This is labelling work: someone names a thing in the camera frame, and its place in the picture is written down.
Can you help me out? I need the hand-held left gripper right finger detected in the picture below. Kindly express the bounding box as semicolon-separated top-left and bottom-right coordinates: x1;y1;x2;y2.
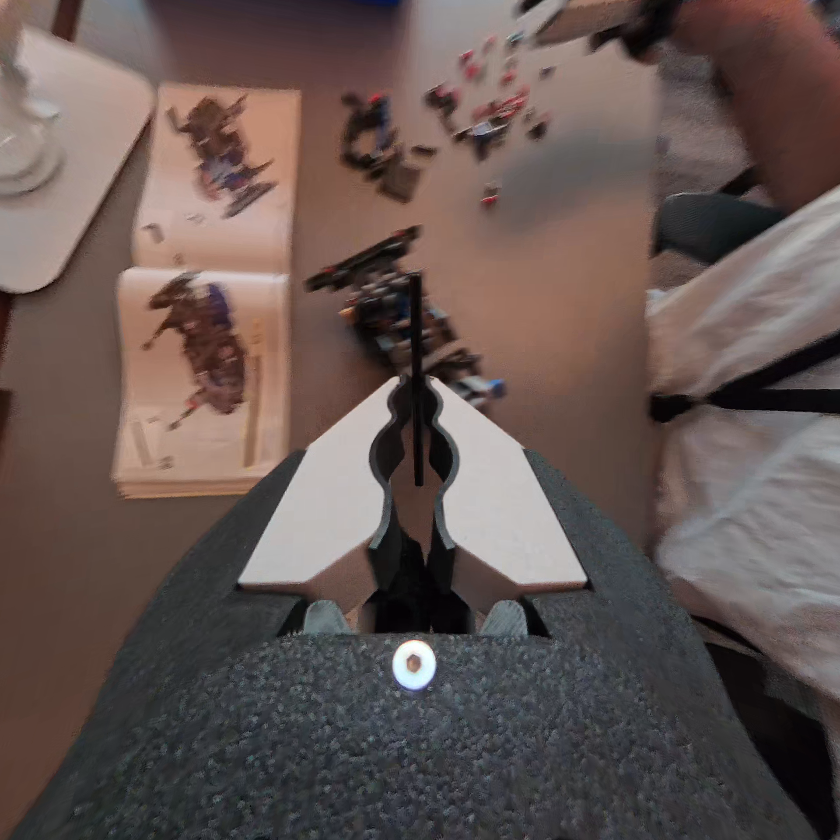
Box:
423;377;588;614

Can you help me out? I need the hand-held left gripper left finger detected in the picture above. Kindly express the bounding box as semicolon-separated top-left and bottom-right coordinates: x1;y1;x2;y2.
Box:
238;377;421;611

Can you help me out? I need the long black lego axle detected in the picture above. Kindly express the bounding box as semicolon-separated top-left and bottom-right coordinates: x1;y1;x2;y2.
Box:
410;272;426;488

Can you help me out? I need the black and blue lego chassis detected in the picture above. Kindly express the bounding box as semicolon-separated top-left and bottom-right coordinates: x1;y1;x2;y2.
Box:
303;225;508;411

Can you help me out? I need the person's right forearm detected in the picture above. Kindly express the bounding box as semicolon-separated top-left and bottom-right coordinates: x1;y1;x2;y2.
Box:
669;0;840;211

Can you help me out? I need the pile of loose lego pieces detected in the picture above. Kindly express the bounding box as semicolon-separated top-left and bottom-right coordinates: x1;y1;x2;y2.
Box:
423;29;559;207

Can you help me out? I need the small black lego sub-assembly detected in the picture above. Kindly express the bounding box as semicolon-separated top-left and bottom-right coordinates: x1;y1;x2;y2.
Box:
339;92;439;203

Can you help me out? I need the open lego instruction booklet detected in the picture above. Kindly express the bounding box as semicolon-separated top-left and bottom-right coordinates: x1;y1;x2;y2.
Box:
110;82;303;501

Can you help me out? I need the dark office chair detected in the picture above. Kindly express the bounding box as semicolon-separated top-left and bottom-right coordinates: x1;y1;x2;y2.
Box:
653;167;788;263

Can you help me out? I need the person's white shirt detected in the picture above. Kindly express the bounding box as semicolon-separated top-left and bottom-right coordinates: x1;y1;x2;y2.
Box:
646;187;840;703

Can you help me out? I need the white rounded placemat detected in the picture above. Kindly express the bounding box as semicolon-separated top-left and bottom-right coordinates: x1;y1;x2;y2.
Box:
0;26;156;294

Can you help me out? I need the clear glass vessel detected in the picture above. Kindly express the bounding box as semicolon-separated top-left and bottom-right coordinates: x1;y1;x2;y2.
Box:
0;0;67;198

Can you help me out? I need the black shoulder strap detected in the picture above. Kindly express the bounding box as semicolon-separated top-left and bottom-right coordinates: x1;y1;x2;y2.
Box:
650;328;840;424

